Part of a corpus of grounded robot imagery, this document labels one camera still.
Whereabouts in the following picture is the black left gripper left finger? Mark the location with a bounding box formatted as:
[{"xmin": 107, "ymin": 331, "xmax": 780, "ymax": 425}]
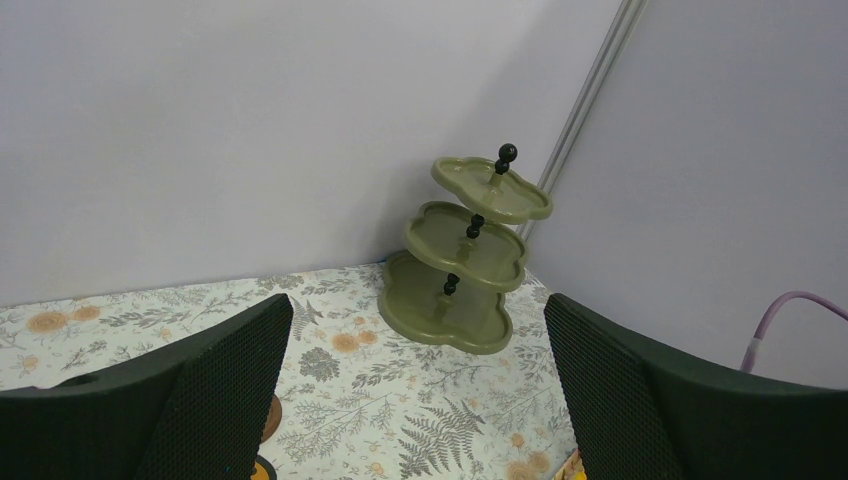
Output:
[{"xmin": 1, "ymin": 294, "xmax": 293, "ymax": 479}]

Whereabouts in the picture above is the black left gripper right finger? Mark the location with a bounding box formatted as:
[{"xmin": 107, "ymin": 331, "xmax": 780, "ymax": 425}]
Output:
[{"xmin": 544, "ymin": 293, "xmax": 847, "ymax": 479}]

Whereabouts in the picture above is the black orange face coaster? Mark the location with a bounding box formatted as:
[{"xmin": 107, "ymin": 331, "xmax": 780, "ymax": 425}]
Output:
[{"xmin": 250, "ymin": 455, "xmax": 278, "ymax": 480}]

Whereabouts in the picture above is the floral snack tray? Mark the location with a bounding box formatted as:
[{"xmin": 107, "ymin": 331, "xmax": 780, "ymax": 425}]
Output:
[{"xmin": 553, "ymin": 450, "xmax": 587, "ymax": 480}]

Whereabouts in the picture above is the floral tablecloth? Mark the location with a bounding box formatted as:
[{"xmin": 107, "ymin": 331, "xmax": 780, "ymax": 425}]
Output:
[{"xmin": 1, "ymin": 264, "xmax": 576, "ymax": 479}]

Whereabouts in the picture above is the green three-tier serving stand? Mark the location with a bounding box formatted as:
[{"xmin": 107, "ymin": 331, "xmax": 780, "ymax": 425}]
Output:
[{"xmin": 378, "ymin": 143, "xmax": 553, "ymax": 355}]

